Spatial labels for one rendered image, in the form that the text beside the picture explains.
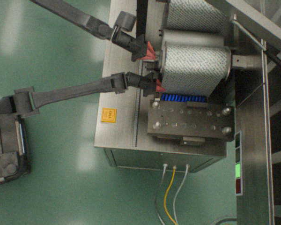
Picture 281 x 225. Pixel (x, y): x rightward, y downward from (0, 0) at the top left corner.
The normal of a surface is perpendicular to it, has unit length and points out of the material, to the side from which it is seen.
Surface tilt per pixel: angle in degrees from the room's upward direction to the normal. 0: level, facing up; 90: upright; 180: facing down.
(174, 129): 0
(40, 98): 29
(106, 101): 0
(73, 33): 0
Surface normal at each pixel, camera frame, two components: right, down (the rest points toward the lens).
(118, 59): 0.03, -0.29
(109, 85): 0.41, 0.03
